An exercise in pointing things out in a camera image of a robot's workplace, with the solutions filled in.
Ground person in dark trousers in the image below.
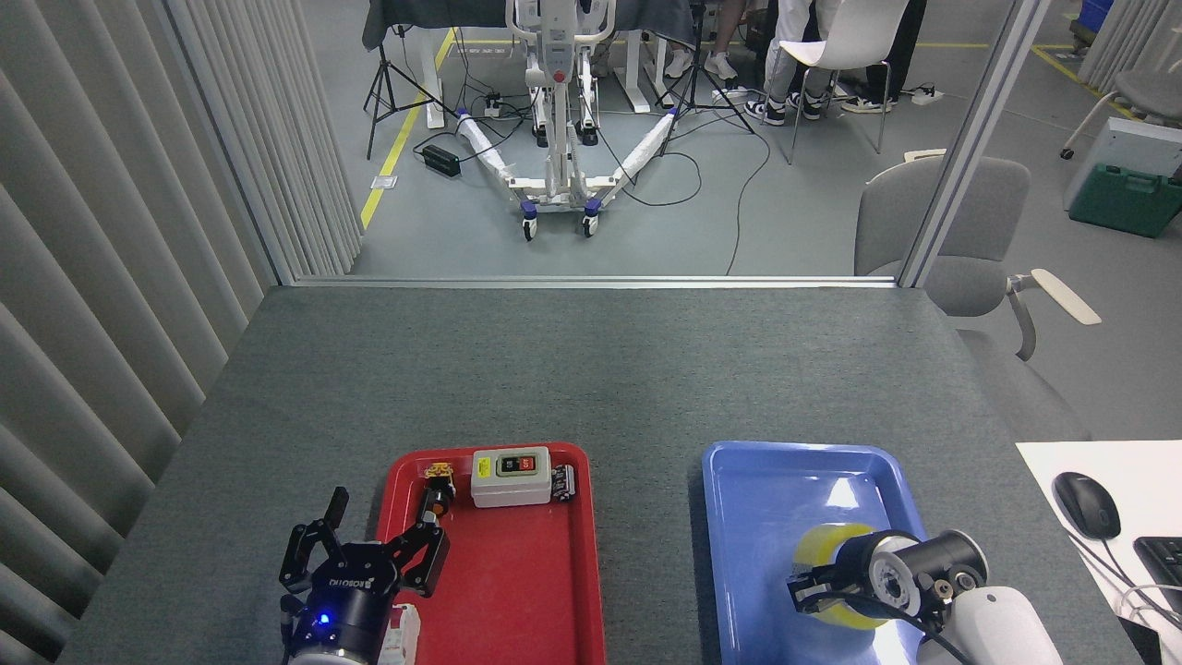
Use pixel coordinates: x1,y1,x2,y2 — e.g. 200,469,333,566
838,0,927,115

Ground long black floor cable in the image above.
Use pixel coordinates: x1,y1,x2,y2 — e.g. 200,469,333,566
591,92,772,276

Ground blue plastic tray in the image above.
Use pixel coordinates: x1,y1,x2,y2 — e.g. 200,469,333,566
702,441,961,665

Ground black keyboard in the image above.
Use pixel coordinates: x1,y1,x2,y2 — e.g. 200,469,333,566
1133,537,1182,615

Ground yellow tape roll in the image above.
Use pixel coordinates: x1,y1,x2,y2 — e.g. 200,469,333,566
794,523,893,631

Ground grey office chair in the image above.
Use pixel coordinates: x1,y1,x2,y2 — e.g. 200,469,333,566
854,150,1102,444

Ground red plastic tray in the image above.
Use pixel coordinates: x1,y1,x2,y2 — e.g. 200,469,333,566
354,441,607,665

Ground silver frame post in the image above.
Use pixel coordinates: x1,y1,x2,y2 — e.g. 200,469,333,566
898,0,1054,289

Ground grey metal box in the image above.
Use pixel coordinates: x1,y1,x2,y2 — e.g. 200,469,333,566
1062,116,1182,212

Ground blue bin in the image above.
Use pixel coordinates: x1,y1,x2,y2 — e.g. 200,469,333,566
1071,0,1114,47

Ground silver frame rail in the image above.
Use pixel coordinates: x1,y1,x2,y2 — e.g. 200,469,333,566
294,274,899,289

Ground white cable bundle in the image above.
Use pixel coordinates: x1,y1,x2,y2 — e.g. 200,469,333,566
1071,534,1182,634

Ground white switch box two buttons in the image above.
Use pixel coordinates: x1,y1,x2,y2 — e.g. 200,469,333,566
471,447,552,508

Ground black tripod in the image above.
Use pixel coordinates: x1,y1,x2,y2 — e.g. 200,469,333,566
363,26,458,161
654,0,756,156

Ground white plastic chair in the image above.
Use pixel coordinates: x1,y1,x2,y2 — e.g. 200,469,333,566
763,0,911,165

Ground black computer mouse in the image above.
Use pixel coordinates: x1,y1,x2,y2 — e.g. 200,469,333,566
1053,472,1121,541

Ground white desk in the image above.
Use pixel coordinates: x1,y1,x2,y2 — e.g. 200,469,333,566
1016,441,1182,665

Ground green tool case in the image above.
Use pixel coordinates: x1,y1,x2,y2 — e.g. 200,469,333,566
1069,163,1182,239

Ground person in white trousers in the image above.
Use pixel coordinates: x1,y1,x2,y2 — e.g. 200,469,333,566
744,0,832,127

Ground white circuit breaker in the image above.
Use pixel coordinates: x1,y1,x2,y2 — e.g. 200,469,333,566
374,602,421,665

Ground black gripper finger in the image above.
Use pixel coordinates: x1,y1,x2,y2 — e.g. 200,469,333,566
383,522,452,599
787,564,856,616
280,487,350,593

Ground white stand on wheels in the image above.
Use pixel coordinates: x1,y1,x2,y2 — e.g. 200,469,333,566
454,0,680,243

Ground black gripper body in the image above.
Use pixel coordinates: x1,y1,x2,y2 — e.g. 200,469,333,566
292,545,401,659
836,531,893,608

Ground person with bare legs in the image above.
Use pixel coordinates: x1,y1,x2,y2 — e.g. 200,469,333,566
663,0,751,81

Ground grey chair white legs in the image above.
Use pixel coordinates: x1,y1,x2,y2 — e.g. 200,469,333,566
1060,69,1182,160

